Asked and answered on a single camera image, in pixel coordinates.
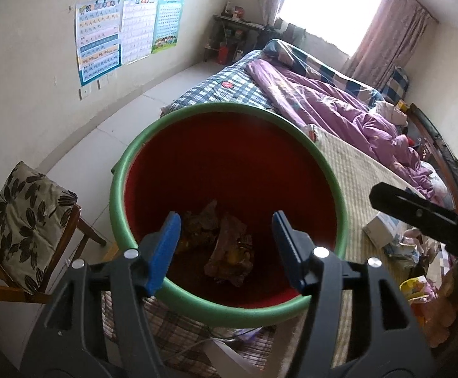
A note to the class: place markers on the red bin with green rim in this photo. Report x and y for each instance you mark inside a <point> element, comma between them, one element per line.
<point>232,157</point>

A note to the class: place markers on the dark wooden headboard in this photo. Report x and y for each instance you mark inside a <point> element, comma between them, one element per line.
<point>441,145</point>

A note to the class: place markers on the white chart wall poster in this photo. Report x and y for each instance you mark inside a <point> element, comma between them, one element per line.
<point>138,27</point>

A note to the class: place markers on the bright window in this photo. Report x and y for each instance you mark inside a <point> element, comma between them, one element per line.
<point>331,4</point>

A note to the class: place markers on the white wall socket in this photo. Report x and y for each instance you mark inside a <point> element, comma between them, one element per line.
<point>85,92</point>

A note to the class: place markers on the blue checked quilt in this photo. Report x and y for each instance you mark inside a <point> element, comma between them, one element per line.
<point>315,63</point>

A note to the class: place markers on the teal bordered wall poster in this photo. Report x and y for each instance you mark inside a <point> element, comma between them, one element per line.
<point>168,23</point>

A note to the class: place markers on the wooden chair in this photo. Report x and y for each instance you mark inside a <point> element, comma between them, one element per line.
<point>89,228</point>

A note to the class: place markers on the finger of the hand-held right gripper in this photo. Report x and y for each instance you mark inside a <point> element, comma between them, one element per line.
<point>413,208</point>

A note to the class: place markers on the blue striped wall poster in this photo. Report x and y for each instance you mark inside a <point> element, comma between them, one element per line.
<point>97,43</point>

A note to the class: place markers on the dark cluttered desk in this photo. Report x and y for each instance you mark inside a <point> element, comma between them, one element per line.
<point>236,31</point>

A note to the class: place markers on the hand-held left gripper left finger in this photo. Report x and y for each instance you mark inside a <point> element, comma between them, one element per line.
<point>166,252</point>

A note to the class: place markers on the yellow orange snack bag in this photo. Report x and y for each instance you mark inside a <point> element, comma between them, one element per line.
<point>413,287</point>

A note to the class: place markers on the brown yellow wrapper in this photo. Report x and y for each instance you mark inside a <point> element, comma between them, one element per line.
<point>231,252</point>

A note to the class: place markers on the beige woven bed mat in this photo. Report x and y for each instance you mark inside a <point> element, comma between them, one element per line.
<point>362,177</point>

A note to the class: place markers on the brown plaid bed sheet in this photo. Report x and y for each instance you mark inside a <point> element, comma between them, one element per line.
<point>181,330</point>

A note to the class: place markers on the blue checked pillow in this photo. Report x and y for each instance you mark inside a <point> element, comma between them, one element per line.
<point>396,84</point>

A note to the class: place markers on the purple duvet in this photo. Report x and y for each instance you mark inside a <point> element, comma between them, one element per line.
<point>323,106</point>

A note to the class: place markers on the red container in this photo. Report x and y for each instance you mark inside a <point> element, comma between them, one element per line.
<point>223,54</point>

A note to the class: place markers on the leaf print seat cushion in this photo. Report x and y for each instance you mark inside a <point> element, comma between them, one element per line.
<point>20,220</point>

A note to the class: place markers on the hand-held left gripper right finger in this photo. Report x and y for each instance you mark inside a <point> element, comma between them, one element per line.
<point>288,244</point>

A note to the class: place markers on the blue white tissue pack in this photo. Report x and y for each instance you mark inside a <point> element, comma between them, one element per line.
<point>382,228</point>

